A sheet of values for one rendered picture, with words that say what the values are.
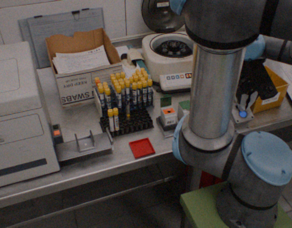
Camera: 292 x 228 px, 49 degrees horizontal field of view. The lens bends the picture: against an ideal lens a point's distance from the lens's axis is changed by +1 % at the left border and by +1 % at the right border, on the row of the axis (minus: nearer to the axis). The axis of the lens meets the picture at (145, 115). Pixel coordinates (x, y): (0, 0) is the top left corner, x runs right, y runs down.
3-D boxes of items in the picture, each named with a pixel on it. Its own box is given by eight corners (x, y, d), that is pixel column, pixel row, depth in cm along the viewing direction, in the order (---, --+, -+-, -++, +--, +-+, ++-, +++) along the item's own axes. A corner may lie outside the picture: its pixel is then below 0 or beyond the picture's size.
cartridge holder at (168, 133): (164, 137, 106) (165, 130, 104) (155, 120, 113) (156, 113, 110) (179, 134, 107) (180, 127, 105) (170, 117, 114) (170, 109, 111)
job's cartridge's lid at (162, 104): (160, 96, 103) (160, 95, 104) (160, 108, 106) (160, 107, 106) (171, 93, 104) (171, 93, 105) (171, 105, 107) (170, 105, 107)
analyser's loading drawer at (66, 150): (47, 167, 94) (43, 156, 91) (44, 151, 99) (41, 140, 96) (113, 149, 100) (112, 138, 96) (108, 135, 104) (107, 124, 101)
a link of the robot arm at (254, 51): (282, 42, 71) (292, 22, 78) (233, 29, 75) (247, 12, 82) (272, 71, 76) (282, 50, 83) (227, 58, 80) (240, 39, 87)
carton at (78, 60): (61, 109, 117) (53, 75, 107) (51, 68, 137) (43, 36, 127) (125, 94, 124) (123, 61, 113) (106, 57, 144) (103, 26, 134)
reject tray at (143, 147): (135, 158, 99) (135, 157, 99) (128, 143, 104) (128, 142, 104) (155, 153, 101) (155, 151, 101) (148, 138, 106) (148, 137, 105)
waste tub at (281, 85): (251, 115, 115) (258, 93, 108) (230, 93, 124) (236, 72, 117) (282, 106, 118) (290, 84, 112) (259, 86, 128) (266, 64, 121)
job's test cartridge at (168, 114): (164, 130, 107) (165, 116, 103) (160, 121, 110) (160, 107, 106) (175, 128, 108) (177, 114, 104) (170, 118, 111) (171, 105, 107)
